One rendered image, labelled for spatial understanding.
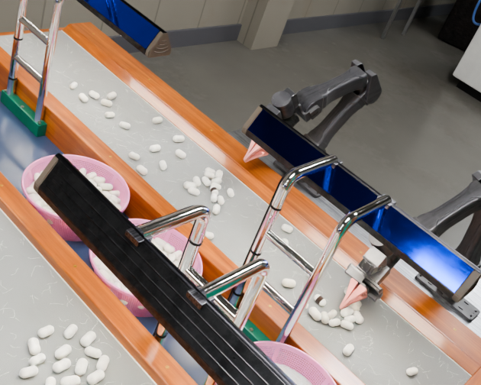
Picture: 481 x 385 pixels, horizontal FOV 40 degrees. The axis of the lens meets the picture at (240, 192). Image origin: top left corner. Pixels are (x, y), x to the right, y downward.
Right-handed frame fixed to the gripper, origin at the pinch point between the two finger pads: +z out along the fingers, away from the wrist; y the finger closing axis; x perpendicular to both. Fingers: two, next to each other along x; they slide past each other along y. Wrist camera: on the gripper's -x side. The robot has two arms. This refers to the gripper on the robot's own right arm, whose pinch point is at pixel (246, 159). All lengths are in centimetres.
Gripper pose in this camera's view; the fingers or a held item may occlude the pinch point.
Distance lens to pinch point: 192.0
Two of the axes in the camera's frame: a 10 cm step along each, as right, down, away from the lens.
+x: 1.9, 4.3, 8.8
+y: 6.9, 5.9, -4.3
